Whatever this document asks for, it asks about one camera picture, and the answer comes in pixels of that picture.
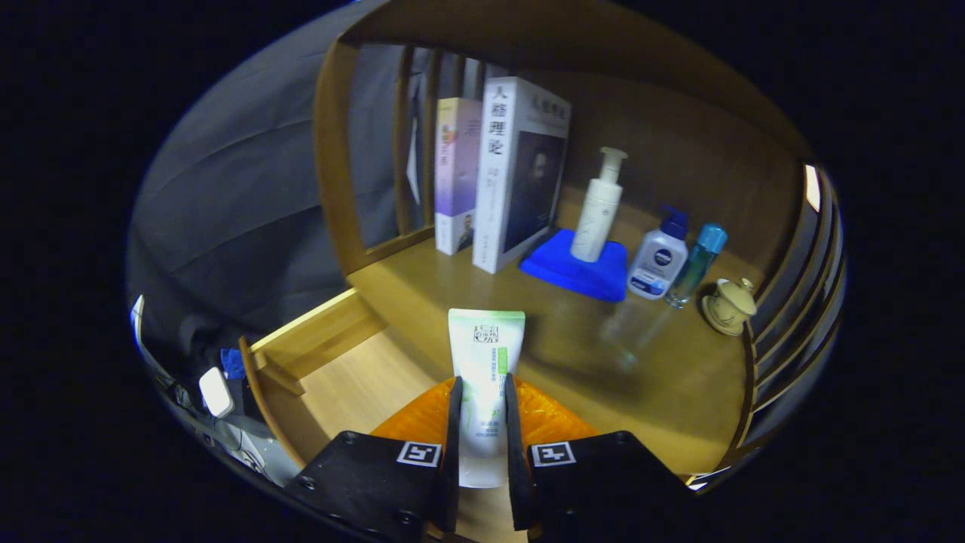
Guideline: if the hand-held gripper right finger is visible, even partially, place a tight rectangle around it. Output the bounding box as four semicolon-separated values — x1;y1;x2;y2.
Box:
504;373;698;542

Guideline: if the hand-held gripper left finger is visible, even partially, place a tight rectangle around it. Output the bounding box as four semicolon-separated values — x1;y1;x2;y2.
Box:
285;376;463;540

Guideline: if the wooden drawer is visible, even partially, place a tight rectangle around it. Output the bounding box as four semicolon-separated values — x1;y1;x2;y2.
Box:
240;288;528;543

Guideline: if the white and green tube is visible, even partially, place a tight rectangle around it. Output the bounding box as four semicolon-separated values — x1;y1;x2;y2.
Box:
448;308;526;489

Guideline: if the wooden countertop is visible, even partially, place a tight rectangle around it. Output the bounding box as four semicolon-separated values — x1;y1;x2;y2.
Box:
347;226;755;476

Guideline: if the wooden cabinet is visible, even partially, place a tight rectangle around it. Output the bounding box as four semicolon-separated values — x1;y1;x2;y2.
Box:
313;0;847;491

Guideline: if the white rounded device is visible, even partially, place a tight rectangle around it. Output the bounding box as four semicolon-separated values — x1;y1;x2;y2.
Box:
199;367;235;419

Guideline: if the blue folded cloth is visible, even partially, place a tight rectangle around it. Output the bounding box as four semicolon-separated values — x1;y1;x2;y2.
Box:
519;229;629;303

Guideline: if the beige lidded teacup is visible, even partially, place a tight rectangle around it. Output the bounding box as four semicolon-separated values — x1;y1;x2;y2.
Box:
702;278;758;336

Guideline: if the white bottle with blue cap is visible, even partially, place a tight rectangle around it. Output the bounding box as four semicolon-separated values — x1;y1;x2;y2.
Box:
627;206;689;301

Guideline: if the teal slim bottle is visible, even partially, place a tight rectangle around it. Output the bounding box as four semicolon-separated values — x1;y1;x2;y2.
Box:
665;223;728;309

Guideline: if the white pump bottle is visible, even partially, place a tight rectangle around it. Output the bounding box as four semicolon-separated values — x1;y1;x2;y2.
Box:
570;146;629;263

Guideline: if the black backdrop cloth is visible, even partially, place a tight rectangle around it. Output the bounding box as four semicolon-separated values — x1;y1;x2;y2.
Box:
127;15;423;378

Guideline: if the white book with portrait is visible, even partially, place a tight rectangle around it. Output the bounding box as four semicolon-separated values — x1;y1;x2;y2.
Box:
473;76;572;275

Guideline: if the purple book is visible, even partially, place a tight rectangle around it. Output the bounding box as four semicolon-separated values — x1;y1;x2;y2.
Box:
434;97;483;256

